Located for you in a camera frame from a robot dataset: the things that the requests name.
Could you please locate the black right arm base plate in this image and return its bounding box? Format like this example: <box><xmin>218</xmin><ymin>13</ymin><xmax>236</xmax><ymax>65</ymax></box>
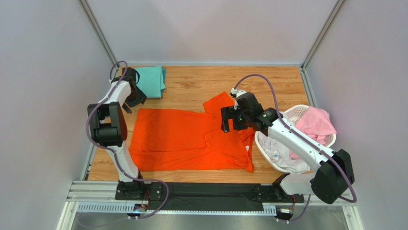
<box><xmin>252</xmin><ymin>173</ymin><xmax>305</xmax><ymax>204</ymax></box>

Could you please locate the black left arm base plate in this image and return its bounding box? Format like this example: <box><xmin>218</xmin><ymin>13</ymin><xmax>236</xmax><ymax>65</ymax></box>
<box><xmin>115</xmin><ymin>181</ymin><xmax>166</xmax><ymax>201</ymax></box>

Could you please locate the folded teal t-shirt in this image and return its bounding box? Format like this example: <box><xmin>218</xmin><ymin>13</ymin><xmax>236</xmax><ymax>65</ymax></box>
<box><xmin>136</xmin><ymin>66</ymin><xmax>166</xmax><ymax>98</ymax></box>

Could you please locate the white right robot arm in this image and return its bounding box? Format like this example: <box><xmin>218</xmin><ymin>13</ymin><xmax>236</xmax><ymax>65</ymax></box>
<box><xmin>221</xmin><ymin>89</ymin><xmax>357</xmax><ymax>204</ymax></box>

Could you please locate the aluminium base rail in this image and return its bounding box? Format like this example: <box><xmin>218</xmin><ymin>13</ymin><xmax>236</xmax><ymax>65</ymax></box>
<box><xmin>56</xmin><ymin>180</ymin><xmax>364</xmax><ymax>230</ymax></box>

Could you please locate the white t-shirt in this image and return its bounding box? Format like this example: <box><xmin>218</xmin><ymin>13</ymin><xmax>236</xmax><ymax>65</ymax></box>
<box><xmin>255</xmin><ymin>132</ymin><xmax>310</xmax><ymax>174</ymax></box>

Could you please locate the orange t-shirt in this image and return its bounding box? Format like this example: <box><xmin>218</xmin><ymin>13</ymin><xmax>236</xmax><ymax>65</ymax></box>
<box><xmin>129</xmin><ymin>92</ymin><xmax>254</xmax><ymax>173</ymax></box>

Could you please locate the white laundry basket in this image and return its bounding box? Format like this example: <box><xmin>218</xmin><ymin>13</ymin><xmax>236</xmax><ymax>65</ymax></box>
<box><xmin>261</xmin><ymin>105</ymin><xmax>336</xmax><ymax>172</ymax></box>

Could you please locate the pink t-shirt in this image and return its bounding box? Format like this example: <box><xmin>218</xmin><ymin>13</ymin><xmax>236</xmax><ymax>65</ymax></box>
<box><xmin>295</xmin><ymin>107</ymin><xmax>337</xmax><ymax>147</ymax></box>

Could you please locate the black cloth mat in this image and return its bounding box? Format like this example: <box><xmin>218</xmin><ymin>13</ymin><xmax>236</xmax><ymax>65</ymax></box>
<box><xmin>162</xmin><ymin>183</ymin><xmax>263</xmax><ymax>211</ymax></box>

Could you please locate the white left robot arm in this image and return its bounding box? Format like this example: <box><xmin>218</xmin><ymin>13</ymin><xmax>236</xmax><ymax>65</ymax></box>
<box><xmin>86</xmin><ymin>67</ymin><xmax>147</xmax><ymax>196</ymax></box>

